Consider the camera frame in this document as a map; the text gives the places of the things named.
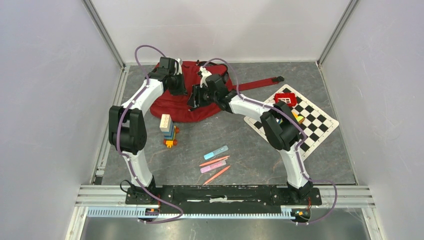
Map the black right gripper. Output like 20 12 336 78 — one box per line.
186 83 218 109

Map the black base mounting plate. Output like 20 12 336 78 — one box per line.
125 185 323 215

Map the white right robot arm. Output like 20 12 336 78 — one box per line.
187 73 313 204

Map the pink highlighter pen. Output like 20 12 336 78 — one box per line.
200 160 227 174

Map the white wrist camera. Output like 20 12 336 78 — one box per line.
197 66 212 88
175 58 183 75

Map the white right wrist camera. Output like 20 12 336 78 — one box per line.
197 66 212 88

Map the red student backpack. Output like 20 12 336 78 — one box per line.
149 60 285 124

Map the red toy brick house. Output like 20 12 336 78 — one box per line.
274 92 298 108

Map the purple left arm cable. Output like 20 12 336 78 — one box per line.
115 44 184 225

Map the aluminium frame rail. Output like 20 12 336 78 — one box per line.
65 185 384 240

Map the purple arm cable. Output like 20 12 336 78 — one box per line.
115 44 184 225
202 57 339 225

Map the orange pen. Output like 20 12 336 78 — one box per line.
203 165 231 186
199 155 230 167

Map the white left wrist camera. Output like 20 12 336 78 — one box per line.
175 58 183 75

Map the colourful block tower toy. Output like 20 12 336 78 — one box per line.
159 114 180 148

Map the blue highlighter pen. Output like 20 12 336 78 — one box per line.
203 145 229 160

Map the orange pen lower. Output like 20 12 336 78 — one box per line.
203 165 231 186

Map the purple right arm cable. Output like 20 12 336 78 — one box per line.
202 57 339 225

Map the colourful block pile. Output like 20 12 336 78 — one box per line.
275 111 305 124

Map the orange pen upper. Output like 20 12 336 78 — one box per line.
199 155 230 167

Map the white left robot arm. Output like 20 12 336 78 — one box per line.
108 57 187 204

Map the black white chessboard mat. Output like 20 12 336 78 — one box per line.
264 84 339 160

